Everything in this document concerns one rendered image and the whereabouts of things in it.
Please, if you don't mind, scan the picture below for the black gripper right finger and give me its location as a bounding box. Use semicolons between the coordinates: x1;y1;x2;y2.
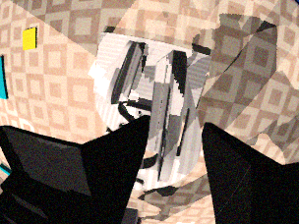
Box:
202;121;299;224

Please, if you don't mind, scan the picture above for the yellow square block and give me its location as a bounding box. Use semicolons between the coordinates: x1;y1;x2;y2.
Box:
23;27;36;50

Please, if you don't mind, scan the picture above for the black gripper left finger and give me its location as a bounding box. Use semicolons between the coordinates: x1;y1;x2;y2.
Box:
0;115;150;224

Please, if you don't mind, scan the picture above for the cyan curved bar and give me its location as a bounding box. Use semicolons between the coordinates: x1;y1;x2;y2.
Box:
0;163;12;175

